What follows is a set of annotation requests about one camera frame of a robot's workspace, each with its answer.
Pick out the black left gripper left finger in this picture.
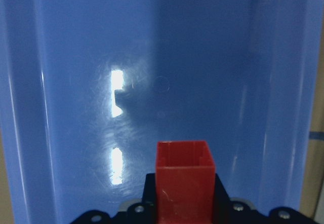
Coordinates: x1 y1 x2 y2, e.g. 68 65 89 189
142 173 157 223

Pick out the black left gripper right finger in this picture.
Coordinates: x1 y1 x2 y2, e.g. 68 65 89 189
212 173 231 224

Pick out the red block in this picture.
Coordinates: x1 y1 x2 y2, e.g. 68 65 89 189
155 140 216 223

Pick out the blue plastic tray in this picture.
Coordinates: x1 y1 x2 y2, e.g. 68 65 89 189
1 0 323 223

